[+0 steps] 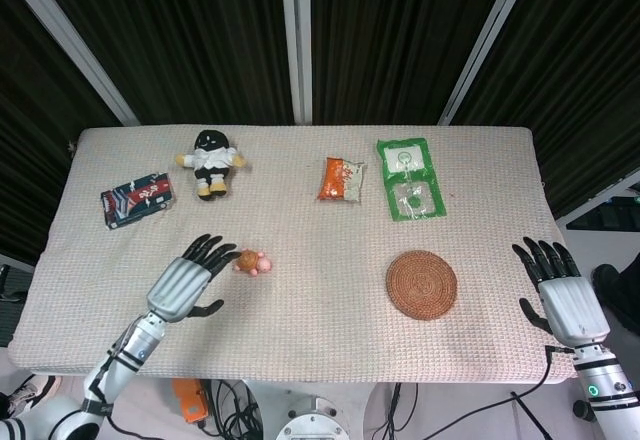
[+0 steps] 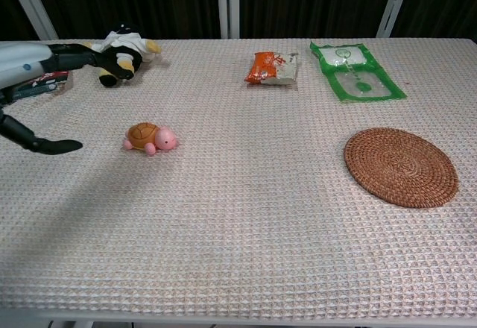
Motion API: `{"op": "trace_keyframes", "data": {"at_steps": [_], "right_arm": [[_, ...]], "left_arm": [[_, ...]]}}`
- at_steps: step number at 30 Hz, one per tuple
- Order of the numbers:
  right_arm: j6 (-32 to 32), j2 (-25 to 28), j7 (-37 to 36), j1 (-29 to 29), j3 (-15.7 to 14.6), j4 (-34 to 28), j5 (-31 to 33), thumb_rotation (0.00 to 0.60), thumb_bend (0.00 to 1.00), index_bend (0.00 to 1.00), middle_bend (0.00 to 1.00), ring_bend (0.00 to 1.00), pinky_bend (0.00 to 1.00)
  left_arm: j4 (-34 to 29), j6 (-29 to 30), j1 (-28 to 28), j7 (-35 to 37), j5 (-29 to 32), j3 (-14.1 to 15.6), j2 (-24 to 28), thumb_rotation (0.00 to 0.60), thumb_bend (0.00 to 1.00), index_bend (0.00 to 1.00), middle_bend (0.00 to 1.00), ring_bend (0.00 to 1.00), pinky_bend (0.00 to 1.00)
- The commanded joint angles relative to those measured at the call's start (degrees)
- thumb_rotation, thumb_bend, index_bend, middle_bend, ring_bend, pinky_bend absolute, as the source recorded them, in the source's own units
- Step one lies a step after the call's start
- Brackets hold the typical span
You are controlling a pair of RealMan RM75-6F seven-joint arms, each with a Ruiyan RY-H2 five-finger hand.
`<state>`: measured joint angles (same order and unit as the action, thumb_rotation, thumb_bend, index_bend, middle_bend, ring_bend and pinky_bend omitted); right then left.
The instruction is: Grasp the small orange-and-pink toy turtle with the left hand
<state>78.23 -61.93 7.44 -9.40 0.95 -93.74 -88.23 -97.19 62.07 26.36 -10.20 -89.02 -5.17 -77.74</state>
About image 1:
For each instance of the orange black power tool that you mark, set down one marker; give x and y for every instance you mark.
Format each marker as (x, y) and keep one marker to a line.
(189, 402)

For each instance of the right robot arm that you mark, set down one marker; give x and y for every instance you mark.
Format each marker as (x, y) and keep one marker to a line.
(607, 390)

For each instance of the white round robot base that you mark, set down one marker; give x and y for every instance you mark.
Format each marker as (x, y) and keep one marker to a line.
(312, 417)

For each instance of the orange white snack packet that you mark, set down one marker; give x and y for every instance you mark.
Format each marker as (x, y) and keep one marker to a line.
(340, 180)

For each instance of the round woven rattan coaster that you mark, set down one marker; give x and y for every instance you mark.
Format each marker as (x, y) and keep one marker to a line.
(422, 285)

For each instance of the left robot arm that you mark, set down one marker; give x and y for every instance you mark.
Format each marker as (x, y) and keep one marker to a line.
(107, 365)

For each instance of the dark blue red printed box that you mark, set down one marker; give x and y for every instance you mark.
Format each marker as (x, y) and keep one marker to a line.
(137, 200)

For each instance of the black white sneaker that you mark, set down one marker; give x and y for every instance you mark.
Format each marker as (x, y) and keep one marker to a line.
(30, 392)

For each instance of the pink turtle toy brown shell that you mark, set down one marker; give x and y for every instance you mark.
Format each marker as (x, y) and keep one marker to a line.
(252, 261)

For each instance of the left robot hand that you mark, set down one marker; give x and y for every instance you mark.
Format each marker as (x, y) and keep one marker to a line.
(177, 285)

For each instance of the beige waffle table cloth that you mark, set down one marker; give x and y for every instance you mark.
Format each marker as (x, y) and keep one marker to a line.
(310, 240)

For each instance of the black shoe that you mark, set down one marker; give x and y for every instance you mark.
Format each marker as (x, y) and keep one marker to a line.
(616, 295)

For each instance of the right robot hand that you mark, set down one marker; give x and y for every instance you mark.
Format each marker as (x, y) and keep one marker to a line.
(572, 305)

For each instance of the black white plush doll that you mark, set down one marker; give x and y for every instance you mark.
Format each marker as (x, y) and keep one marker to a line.
(211, 165)

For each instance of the white metal frame post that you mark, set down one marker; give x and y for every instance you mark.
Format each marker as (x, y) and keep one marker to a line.
(482, 42)
(296, 40)
(65, 40)

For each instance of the green clear plastic package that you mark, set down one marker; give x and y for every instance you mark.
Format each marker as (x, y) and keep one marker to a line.
(410, 180)

